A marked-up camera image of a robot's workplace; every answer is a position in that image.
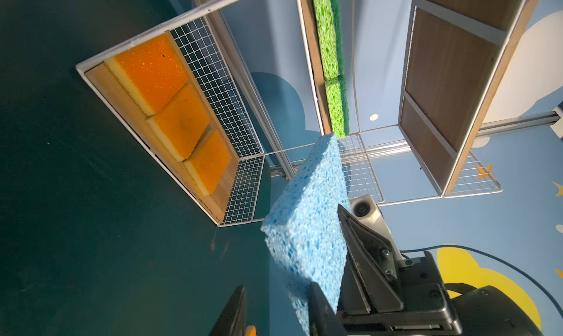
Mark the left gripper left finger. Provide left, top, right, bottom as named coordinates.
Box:
left=209, top=286, right=248, bottom=336

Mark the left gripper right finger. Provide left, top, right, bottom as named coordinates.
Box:
left=308, top=282, right=347, bottom=336

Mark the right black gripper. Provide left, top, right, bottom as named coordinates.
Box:
left=337, top=206, right=541, bottom=335

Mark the blue sponge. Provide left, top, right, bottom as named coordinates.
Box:
left=261, top=134, right=350, bottom=335

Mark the orange sponge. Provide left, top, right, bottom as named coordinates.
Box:
left=147, top=84, right=210, bottom=162
left=183, top=130, right=232, bottom=196
left=244, top=325, right=257, bottom=336
left=104, top=35, right=189, bottom=117

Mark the green sponge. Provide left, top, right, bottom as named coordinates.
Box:
left=325, top=76, right=350, bottom=139

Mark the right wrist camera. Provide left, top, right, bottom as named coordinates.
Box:
left=350, top=195, right=403, bottom=260

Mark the white wire wooden shelf rack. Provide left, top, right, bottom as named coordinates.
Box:
left=76, top=0, right=538, bottom=227

